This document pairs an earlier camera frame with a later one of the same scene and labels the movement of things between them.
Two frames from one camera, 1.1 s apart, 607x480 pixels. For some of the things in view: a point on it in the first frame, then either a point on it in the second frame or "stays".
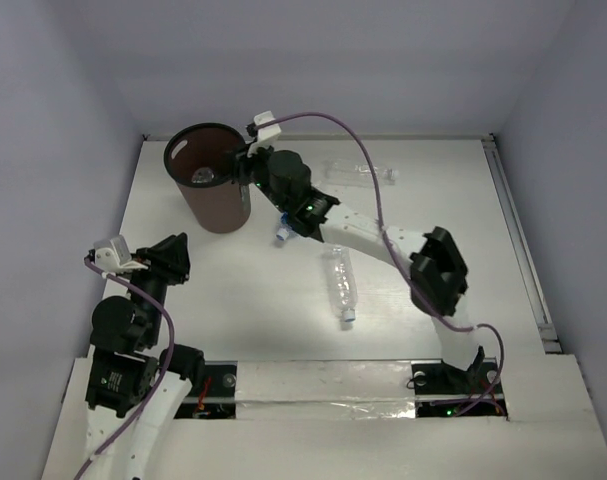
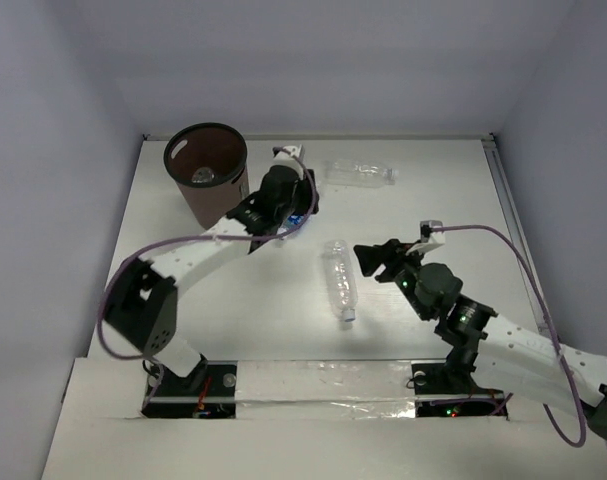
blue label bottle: x=203 y=175 stays
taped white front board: x=324 y=390 stays
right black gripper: x=243 y=163 → x=393 y=253
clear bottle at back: x=358 y=173 stays
